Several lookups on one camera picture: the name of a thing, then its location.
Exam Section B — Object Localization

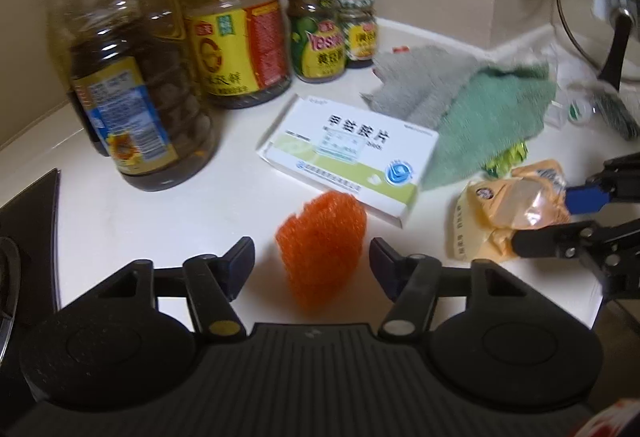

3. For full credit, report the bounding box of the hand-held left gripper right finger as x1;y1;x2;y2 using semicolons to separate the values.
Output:
368;237;528;341

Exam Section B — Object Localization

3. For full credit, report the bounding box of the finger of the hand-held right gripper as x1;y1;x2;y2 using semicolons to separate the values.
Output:
565;156;640;218
511;217;640;259

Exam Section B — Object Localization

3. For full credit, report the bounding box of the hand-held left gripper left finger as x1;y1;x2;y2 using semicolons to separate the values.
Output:
97;236;257;343

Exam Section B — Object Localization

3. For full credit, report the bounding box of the yellow snack wrapper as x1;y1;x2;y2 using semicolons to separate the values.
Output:
445;159;574;263

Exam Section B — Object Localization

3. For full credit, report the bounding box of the orange plastic mesh ball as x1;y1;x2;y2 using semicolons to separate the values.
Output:
275;190;367;316

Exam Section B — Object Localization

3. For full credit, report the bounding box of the green foil wrapper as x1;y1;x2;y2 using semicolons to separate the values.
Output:
482;142;531;179

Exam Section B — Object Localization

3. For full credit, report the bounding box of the white green medicine box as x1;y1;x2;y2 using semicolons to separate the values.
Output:
254;94;440;229

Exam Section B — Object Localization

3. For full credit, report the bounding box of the green dishcloth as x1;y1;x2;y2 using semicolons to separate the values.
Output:
424;62;559;191

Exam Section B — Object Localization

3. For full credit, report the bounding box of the red and white cloth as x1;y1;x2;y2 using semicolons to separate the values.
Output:
590;398;640;437

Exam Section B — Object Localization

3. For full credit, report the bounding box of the glass pot lid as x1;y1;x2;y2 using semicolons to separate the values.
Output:
554;0;640;91

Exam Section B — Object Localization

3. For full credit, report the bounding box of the grey dishcloth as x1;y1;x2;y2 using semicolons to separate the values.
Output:
360;44;482;129

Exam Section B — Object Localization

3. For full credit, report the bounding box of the oil bottle with blue label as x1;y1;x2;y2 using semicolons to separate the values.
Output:
39;0;222;192

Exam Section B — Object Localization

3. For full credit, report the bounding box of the black gas stove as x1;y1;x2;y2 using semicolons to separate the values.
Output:
0;167;62;358

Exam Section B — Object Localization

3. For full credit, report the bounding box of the small checkered lid sauce jar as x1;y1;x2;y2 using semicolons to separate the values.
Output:
337;0;377;69

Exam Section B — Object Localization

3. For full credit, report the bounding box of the green label sauce jar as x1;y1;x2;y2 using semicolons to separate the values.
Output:
283;0;347;83

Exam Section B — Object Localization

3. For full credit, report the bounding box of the oil bottle with orange handle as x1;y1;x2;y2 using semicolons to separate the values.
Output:
182;0;294;111

